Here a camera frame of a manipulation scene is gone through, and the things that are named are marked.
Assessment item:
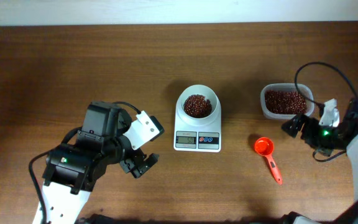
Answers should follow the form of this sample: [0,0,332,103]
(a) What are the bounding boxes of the white digital kitchen scale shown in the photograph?
[173,93,222,152]

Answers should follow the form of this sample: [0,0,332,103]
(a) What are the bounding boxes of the orange measuring scoop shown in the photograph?
[254,137,283,185]

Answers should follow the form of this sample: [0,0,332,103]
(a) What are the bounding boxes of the red adzuki beans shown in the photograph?
[183,90,308,118]

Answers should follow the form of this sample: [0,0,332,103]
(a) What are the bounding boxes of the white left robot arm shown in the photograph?
[29,101,164,223]

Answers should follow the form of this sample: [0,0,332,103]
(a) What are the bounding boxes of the white round bowl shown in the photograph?
[177,85,219,119]

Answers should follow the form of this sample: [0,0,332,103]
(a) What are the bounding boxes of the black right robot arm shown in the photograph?
[282,98,358,223]

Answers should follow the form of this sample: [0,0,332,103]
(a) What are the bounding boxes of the clear plastic bean container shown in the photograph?
[260,83,314,120]

